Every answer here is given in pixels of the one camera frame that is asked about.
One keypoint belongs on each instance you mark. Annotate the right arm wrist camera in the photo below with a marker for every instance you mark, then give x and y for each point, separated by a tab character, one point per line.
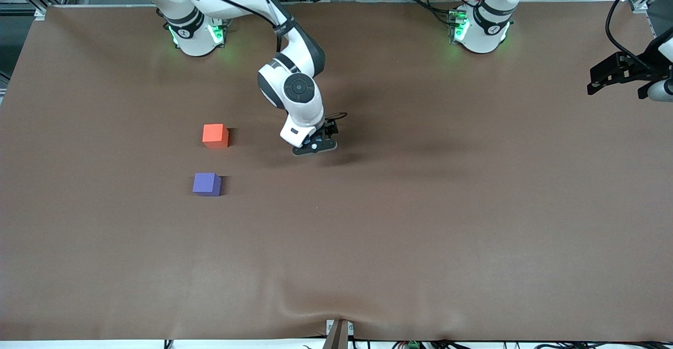
326	146

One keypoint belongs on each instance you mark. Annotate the green connector plug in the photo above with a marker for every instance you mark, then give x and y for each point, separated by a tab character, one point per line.
413	345

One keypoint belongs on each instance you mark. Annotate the orange foam block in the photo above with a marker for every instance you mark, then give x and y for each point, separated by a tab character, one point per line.
214	135

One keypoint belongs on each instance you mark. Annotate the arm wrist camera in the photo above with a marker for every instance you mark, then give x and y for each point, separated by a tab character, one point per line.
326	146
663	91

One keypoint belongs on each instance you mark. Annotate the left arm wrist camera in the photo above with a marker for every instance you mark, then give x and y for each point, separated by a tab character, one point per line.
663	91

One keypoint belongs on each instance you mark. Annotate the white corner bracket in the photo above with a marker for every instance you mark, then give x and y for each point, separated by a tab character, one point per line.
639	6
40	13

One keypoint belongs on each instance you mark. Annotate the purple foam block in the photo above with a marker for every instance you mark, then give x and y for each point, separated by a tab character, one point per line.
206	184

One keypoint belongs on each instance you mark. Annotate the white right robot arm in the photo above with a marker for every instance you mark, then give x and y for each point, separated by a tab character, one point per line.
299	104

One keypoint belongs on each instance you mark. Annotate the white metal bracket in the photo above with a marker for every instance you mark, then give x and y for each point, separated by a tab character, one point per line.
351	329

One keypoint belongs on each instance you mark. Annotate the brown table mat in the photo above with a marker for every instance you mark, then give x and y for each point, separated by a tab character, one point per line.
368	244

